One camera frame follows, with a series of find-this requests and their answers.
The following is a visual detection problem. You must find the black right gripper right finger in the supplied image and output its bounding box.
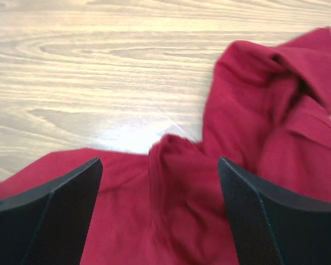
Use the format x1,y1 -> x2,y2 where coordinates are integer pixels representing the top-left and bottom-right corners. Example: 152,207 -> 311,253
218,157 -> 331,264

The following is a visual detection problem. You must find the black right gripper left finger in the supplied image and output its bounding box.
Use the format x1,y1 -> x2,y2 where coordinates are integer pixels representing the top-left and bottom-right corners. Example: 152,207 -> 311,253
0,158 -> 103,264

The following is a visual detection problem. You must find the dark red t shirt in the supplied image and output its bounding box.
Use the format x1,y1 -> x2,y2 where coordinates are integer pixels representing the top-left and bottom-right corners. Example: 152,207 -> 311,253
0,28 -> 331,264

